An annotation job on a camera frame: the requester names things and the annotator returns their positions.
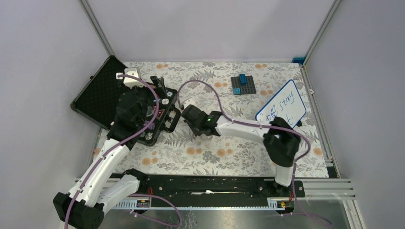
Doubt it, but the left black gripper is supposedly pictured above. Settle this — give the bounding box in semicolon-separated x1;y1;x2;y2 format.
119;75;166;125

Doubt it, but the blue framed whiteboard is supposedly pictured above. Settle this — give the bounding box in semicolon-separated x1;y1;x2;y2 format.
255;80;307;128

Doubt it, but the silver sparkly scrub sponge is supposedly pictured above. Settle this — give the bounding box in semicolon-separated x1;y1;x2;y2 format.
199;134;213;141

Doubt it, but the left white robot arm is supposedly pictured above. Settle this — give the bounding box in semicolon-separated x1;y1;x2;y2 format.
53;74;175;229

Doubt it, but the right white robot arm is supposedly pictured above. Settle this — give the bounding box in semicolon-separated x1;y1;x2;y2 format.
181;104;301;197

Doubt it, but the small blue lego brick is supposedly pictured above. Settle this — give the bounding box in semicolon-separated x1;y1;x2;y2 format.
233;88;241;95

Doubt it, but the floral table mat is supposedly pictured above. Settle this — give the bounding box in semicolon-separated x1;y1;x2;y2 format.
115;62;329;178

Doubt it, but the dark grey lego baseplate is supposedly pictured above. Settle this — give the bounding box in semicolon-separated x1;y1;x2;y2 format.
231;74;256;95

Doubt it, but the blue lego brick stack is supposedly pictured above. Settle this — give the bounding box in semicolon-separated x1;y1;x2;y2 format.
239;74;247;85

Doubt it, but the black poker chip case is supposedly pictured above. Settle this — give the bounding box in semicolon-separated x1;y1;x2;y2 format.
71;56;181;148

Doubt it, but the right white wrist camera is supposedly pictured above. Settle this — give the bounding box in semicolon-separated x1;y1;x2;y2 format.
180;99;196;110

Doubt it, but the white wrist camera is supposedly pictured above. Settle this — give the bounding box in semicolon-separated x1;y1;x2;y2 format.
180;99;196;110
116;67;144;88

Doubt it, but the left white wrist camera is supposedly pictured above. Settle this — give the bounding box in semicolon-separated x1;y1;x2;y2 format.
116;67;144;88

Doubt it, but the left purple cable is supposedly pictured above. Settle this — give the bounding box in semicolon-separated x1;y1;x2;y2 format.
63;74;160;229

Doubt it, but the purple cable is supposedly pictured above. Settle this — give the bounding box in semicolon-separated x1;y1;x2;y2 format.
176;79;333;227
63;74;160;229

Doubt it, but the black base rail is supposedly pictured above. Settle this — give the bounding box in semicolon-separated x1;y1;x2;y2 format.
109;172;306;208

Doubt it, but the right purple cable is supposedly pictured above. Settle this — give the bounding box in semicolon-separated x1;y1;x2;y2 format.
176;79;333;227

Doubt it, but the blue corner bracket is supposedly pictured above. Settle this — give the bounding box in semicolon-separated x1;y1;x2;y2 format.
292;57;306;65

